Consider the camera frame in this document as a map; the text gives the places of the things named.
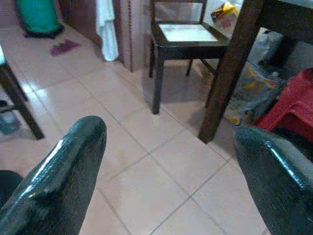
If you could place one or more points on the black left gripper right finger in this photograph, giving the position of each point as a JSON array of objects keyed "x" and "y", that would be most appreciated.
[{"x": 274, "y": 181}]

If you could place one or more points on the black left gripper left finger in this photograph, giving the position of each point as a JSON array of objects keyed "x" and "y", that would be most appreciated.
[{"x": 61, "y": 176}]

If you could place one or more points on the red plastic stool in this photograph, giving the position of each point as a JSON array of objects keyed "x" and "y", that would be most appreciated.
[{"x": 291, "y": 105}]

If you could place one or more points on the yellow printed plastic bag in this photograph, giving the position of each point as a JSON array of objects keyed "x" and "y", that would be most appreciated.
[{"x": 252, "y": 95}]

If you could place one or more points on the dark wooden furniture leg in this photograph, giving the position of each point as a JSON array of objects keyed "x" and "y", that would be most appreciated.
[{"x": 18, "y": 98}]

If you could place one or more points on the dark wooden table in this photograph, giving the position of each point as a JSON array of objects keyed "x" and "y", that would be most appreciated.
[{"x": 234, "y": 61}]

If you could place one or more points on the purple cloth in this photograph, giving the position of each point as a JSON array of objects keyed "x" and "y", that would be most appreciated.
[{"x": 64, "y": 47}]

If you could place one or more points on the white hanging cloth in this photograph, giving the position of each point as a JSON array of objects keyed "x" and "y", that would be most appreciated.
[{"x": 106, "y": 29}]

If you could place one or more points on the brown wooden cabinet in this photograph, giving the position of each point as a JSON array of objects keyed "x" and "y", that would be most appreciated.
[{"x": 122, "y": 31}]

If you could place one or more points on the green plastic container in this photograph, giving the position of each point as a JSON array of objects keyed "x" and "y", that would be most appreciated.
[{"x": 38, "y": 16}]

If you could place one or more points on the dark wooden chair white seat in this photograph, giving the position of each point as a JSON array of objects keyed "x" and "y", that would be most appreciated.
[{"x": 187, "y": 36}]

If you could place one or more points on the yellow cardboard box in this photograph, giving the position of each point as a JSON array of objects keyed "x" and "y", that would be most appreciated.
[{"x": 224, "y": 12}]

